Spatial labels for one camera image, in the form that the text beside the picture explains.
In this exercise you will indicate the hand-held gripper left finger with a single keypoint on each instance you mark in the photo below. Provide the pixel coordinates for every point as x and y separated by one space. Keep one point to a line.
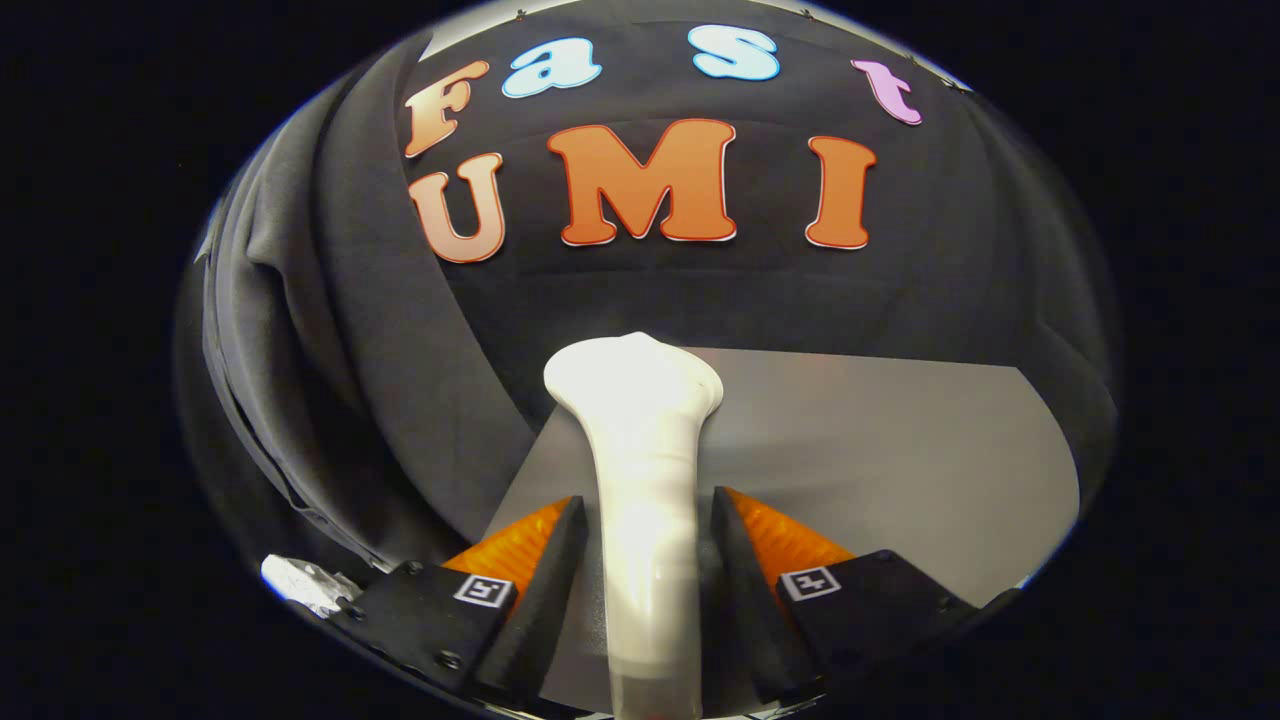
550 600

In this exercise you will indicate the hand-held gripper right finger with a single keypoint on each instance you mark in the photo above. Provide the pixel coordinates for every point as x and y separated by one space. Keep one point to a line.
745 600

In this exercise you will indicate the white garment steamer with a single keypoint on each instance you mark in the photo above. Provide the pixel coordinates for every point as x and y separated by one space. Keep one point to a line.
640 480

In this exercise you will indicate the dark grey button shirt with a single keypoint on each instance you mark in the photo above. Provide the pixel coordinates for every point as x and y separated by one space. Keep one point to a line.
380 380

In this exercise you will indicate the grey cabinet with drawers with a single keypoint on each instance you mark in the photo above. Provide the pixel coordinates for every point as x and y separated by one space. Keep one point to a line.
880 470

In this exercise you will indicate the white cloth pile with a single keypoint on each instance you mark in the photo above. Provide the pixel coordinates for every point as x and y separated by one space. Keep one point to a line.
305 585

